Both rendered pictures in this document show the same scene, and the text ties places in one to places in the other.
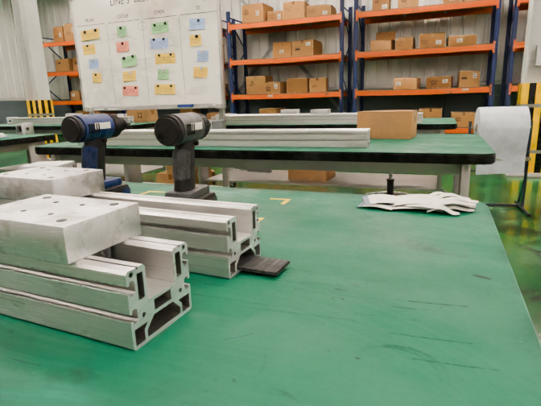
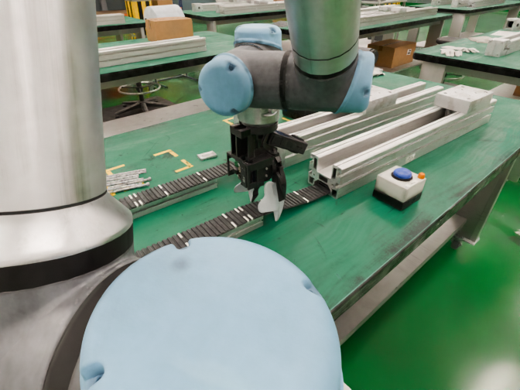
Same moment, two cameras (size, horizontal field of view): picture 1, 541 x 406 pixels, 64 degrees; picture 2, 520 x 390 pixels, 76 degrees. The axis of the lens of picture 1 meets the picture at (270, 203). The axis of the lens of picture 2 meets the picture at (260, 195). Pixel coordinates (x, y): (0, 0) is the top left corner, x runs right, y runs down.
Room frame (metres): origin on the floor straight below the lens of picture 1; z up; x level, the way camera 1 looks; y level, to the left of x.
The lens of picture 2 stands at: (0.59, 1.53, 1.23)
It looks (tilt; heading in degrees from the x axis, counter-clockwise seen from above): 34 degrees down; 298
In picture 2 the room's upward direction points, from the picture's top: straight up
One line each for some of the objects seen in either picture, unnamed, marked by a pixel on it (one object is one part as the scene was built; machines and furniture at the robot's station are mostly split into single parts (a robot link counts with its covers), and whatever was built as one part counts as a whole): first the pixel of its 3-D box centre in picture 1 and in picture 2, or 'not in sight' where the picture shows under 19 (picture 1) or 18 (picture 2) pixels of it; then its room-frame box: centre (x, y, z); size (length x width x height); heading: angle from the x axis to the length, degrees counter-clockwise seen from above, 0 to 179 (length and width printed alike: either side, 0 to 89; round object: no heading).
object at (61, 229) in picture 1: (57, 234); (462, 102); (0.50, 0.26, 0.87); 0.16 x 0.11 x 0.07; 65
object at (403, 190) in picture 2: not in sight; (395, 185); (0.61, 0.79, 0.81); 0.10 x 0.08 x 0.06; 155
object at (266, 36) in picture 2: not in sight; (257, 63); (0.86, 1.03, 1.11); 0.09 x 0.08 x 0.11; 99
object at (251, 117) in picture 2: not in sight; (259, 109); (0.86, 1.02, 1.03); 0.08 x 0.08 x 0.05
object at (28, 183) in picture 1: (49, 190); (367, 102); (0.78, 0.40, 0.87); 0.16 x 0.11 x 0.07; 65
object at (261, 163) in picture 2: not in sight; (255, 151); (0.86, 1.03, 0.95); 0.09 x 0.08 x 0.12; 65
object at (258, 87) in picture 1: (289, 72); not in sight; (10.87, -0.55, 1.58); 2.83 x 0.98 x 3.15; 68
